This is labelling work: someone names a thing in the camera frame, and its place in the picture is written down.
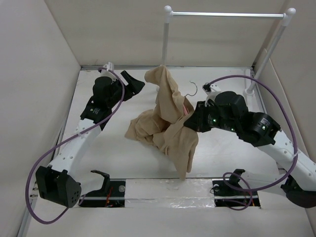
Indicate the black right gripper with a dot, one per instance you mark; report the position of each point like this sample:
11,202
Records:
197,122

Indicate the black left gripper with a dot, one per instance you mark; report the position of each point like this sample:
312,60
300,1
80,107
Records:
133,87

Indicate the beige t shirt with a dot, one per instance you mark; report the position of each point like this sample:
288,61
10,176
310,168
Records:
163,127

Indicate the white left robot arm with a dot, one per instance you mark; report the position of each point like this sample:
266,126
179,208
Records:
58,181

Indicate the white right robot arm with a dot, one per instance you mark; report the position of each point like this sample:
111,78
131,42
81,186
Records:
228,111

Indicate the white metal clothes rack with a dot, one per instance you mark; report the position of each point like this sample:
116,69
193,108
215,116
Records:
285,19

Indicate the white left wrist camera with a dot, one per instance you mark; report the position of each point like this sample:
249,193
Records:
107,68

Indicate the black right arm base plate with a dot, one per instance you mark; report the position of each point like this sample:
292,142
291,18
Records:
224,196

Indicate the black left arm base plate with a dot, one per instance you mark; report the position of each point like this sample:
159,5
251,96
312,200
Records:
110,195

